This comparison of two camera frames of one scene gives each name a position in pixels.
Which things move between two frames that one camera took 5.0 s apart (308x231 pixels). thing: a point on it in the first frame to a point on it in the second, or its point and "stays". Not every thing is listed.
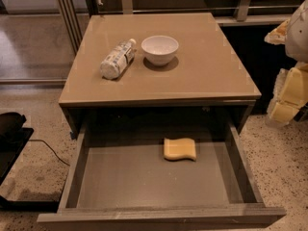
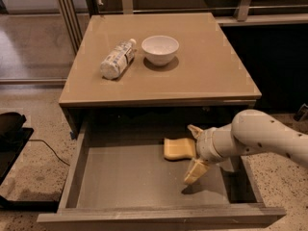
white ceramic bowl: [160, 50] stays
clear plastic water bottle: [117, 59] stays
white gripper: [297, 38] to [204, 144]
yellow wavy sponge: [179, 149] stays
